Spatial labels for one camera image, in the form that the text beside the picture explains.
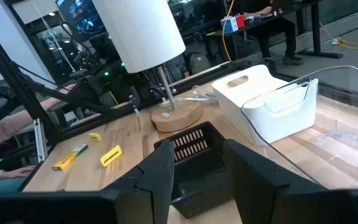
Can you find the wall-mounted display screen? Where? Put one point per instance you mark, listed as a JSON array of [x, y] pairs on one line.
[[79, 14]]

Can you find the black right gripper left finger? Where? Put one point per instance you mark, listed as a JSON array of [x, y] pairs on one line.
[[154, 180]]

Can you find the blue and white box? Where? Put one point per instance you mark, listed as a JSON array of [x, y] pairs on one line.
[[229, 25]]

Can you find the black slotted plastic basket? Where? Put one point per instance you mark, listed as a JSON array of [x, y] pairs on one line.
[[197, 177]]

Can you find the black desk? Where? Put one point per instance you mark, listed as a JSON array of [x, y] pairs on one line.
[[315, 31]]

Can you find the black diagonal frame strut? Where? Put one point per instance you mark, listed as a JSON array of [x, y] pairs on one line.
[[98, 107]]

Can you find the yellow Crayola crayon box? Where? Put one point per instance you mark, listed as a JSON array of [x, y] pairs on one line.
[[65, 161]]

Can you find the table lamp white shade wooden base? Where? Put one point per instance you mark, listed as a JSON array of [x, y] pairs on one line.
[[141, 34]]

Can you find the grey backpack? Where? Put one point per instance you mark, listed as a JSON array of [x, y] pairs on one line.
[[199, 63]]

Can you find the black metal frame post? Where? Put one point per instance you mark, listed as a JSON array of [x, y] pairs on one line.
[[17, 84]]

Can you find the silver metal bracket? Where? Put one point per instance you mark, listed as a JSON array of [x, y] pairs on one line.
[[39, 140]]

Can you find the white power plug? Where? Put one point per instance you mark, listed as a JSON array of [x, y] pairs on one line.
[[335, 42]]

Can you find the small red box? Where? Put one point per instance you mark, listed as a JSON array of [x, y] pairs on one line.
[[240, 21]]

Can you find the person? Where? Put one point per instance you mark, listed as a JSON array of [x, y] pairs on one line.
[[8, 124], [275, 31]]

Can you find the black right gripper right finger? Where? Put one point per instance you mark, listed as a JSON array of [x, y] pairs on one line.
[[253, 183]]

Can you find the clear plastic bin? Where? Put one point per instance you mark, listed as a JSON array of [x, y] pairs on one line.
[[337, 137]]

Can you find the small yellow cube eraser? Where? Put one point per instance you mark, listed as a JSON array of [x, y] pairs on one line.
[[95, 137]]

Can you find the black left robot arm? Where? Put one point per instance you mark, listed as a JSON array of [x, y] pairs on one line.
[[101, 84]]

